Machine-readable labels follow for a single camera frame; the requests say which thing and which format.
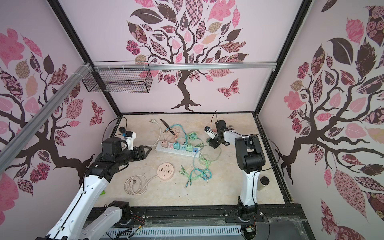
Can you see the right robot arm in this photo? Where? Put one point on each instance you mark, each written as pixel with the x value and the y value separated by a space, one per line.
pixel 250 159

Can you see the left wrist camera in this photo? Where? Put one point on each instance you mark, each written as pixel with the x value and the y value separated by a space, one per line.
pixel 129 137

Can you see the wire mesh basket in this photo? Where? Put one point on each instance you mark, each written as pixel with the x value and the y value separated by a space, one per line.
pixel 119 77

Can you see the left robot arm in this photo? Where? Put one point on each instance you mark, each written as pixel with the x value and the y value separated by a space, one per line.
pixel 116 155

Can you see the pink charger plug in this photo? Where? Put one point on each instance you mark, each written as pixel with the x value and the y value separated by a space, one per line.
pixel 165 144

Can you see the black knife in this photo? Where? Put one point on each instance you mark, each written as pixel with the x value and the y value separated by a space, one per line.
pixel 168 128

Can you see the green charger plug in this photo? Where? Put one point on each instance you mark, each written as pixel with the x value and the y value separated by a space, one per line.
pixel 188 148

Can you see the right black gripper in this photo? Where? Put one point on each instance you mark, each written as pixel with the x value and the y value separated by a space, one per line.
pixel 216 137

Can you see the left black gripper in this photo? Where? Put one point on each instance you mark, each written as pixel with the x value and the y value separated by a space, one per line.
pixel 138 150

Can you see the teal charger plug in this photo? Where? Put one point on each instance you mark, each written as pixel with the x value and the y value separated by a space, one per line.
pixel 177 146

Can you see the white multicolour power strip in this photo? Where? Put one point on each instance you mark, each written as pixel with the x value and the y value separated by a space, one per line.
pixel 182 152

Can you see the white vented cable duct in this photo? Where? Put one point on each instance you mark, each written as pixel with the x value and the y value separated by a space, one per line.
pixel 176 233

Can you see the black lid jar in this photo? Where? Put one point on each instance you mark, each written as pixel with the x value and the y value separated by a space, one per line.
pixel 262 182

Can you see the round pink power strip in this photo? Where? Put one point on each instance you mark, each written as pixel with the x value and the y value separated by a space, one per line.
pixel 165 171

